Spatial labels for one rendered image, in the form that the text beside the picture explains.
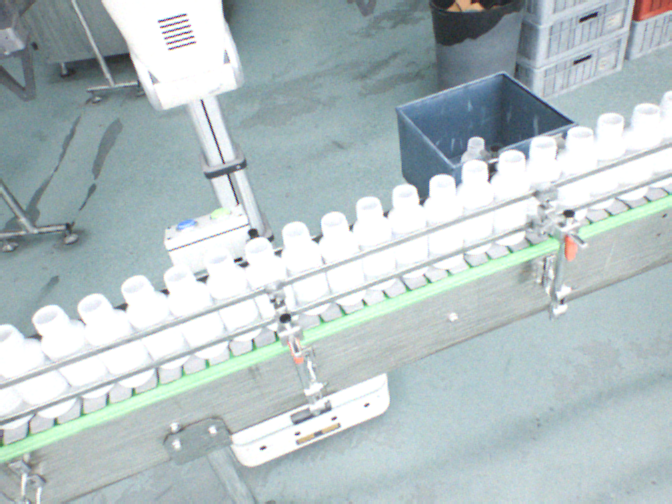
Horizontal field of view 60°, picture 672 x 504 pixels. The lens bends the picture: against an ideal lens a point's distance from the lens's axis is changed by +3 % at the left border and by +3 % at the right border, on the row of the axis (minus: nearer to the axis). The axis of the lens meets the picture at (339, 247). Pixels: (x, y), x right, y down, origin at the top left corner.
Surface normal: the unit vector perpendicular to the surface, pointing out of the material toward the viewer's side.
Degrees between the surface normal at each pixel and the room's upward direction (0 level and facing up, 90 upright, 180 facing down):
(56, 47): 90
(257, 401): 90
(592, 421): 0
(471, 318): 90
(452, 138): 90
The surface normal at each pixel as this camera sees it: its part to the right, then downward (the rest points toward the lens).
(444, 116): 0.33, 0.60
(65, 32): 0.03, 0.68
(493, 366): -0.15, -0.73
